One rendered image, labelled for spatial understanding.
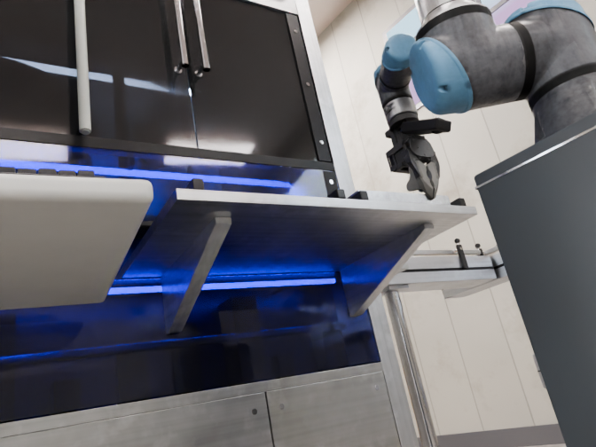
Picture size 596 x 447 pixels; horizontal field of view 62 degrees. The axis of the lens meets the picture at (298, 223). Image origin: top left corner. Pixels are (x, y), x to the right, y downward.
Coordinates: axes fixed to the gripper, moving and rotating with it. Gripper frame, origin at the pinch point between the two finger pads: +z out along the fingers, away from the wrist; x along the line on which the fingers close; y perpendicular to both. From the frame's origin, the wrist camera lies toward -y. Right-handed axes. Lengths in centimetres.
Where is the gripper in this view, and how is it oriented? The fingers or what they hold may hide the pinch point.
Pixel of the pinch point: (433, 192)
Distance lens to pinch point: 114.3
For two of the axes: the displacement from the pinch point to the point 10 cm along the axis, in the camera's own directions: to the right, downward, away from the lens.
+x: -8.5, -0.2, -5.2
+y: -4.9, 4.0, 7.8
